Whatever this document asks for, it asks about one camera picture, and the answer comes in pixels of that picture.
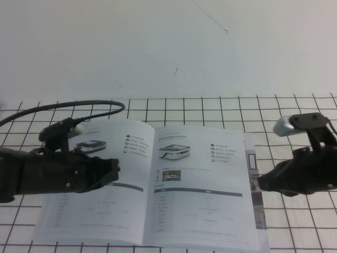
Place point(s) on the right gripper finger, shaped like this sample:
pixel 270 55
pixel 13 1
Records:
pixel 279 174
pixel 279 187

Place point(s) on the black camera bracket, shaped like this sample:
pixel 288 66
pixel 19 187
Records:
pixel 54 131
pixel 313 121

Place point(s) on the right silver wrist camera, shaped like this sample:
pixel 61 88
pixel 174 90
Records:
pixel 284 126

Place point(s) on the white product catalogue book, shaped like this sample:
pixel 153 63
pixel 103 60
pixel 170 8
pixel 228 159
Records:
pixel 184 210

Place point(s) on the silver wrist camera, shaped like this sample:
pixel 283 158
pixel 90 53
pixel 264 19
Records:
pixel 79 128
pixel 284 126

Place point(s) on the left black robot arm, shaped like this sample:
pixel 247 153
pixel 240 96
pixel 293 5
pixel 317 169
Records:
pixel 15 174

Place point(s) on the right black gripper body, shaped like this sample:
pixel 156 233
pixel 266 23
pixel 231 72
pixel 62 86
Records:
pixel 313 174

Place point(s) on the right black camera bracket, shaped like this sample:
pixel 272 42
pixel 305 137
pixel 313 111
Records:
pixel 313 121

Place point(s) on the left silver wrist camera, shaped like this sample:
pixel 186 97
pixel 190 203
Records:
pixel 79 128

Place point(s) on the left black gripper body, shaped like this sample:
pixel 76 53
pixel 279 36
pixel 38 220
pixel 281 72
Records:
pixel 65 174

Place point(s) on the white black-grid tablecloth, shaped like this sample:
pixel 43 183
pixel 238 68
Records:
pixel 289 224

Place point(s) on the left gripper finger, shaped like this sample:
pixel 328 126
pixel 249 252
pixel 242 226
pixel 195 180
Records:
pixel 108 166
pixel 105 179

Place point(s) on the left black camera bracket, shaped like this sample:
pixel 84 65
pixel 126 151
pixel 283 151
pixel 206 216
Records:
pixel 54 131

